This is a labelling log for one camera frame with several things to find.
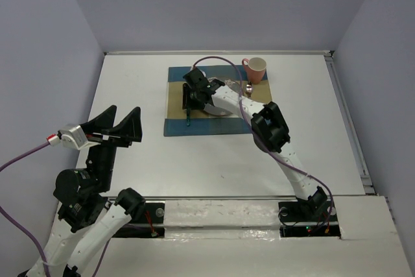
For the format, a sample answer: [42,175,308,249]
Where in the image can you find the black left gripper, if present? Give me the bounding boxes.
[83,103,145,190]

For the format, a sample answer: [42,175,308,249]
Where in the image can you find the fork with teal handle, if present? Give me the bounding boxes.
[185,104,191,126]

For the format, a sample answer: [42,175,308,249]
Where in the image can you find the blue and tan cloth placemat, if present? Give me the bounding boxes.
[163,65,272,137]

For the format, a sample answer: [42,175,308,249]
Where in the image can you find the grey reindeer plate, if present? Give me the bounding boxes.
[204,77,240,117]

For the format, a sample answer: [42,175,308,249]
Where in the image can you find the spoon with teal handle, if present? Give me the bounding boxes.
[245,81,253,98]

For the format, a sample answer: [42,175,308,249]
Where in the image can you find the pink mug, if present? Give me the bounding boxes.
[242,57,267,84]

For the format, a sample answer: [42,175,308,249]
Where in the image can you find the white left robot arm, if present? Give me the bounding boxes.
[22,105,145,276]

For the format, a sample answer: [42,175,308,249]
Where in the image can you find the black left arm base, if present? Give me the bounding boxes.
[113,202,165,239]

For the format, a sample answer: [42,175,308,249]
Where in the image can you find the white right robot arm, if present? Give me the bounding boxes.
[184,67,334,221]

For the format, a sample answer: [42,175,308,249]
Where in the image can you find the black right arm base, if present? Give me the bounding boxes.
[278,200,341,238]

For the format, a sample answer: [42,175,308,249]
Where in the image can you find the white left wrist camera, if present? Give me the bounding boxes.
[47,125,99,151]

